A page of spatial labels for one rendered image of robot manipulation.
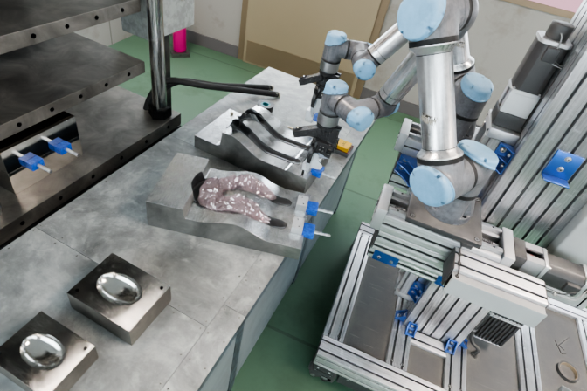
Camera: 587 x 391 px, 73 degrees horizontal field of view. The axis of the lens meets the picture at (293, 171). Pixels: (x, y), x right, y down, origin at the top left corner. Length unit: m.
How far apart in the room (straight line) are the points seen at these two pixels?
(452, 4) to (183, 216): 0.93
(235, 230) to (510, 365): 1.44
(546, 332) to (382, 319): 0.84
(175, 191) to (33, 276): 0.44
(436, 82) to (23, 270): 1.20
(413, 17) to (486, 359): 1.59
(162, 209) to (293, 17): 2.92
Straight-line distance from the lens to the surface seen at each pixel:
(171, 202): 1.29
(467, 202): 1.25
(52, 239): 1.40
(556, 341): 2.43
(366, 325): 1.96
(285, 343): 2.06
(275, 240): 1.27
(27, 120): 1.51
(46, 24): 1.45
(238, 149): 1.55
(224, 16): 4.31
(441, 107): 1.04
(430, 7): 0.99
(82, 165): 1.66
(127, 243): 1.34
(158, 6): 1.66
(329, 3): 3.80
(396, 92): 1.28
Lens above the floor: 1.82
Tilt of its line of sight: 39 degrees down
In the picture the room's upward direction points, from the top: 12 degrees clockwise
